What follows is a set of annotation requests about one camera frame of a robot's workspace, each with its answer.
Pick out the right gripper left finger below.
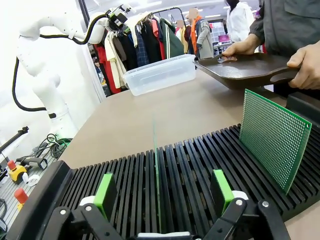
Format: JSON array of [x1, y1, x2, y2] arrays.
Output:
[[42, 171, 126, 240]]

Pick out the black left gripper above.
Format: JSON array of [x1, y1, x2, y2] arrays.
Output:
[[107, 9, 131, 35]]

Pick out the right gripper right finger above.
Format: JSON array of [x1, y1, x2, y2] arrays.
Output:
[[199, 169, 293, 240]]

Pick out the green perforated PCB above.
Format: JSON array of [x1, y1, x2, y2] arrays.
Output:
[[239, 88, 313, 195], [151, 119, 164, 235]]

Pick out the dark brown serving tray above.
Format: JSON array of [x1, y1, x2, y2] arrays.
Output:
[[193, 52, 301, 91]]

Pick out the person's right forearm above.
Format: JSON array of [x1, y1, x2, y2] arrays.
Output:
[[248, 7, 270, 47]]

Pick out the person's right hand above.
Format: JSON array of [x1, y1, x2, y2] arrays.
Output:
[[221, 33, 263, 61]]

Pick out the person's left hand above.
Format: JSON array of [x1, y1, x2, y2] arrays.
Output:
[[286, 40, 320, 90]]

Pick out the cream hanging shirt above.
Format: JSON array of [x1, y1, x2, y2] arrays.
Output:
[[124, 11, 154, 48]]

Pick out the black hanging garment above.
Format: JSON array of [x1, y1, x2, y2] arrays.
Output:
[[117, 32, 138, 72]]

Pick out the beige hanging shirt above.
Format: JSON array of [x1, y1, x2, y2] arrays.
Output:
[[103, 31, 128, 88]]

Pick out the black slotted PCB rack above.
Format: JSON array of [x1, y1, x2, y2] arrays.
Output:
[[4, 91, 320, 240]]

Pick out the navy plaid hanging shirt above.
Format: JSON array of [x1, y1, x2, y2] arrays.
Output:
[[134, 24, 151, 68]]

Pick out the black hanging jacket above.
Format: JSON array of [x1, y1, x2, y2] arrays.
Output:
[[143, 21, 161, 63]]

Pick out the red hanging shirt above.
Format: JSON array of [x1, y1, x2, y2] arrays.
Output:
[[152, 19, 166, 61]]

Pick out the green white-striped jacket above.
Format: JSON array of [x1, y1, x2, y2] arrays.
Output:
[[159, 18, 186, 61]]

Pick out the red hanging garment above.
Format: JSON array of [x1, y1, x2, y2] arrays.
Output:
[[96, 43, 121, 95]]

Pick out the clear plastic storage box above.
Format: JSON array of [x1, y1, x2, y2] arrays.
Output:
[[123, 53, 198, 97]]

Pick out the black handheld power tool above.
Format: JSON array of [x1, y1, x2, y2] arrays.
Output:
[[19, 155, 49, 171]]

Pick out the white tape roll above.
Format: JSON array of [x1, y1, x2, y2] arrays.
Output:
[[21, 173, 41, 188]]

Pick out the yellow emergency stop box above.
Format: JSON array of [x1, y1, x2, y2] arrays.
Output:
[[6, 159, 29, 185], [13, 187, 30, 211]]

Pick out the bystander with orange scarf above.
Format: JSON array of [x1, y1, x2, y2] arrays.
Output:
[[188, 8, 215, 60]]

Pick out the pink white storage drawers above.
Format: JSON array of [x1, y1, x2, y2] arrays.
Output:
[[208, 21, 231, 47]]

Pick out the bystander in white coat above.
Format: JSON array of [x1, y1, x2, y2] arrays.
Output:
[[226, 0, 255, 43]]

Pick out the person's dark jacket torso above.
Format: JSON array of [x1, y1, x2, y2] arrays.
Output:
[[259, 0, 320, 100]]

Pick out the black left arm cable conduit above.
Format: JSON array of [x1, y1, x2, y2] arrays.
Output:
[[11, 12, 112, 112]]

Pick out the coiled black green cable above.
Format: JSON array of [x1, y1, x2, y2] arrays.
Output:
[[31, 133, 73, 159]]

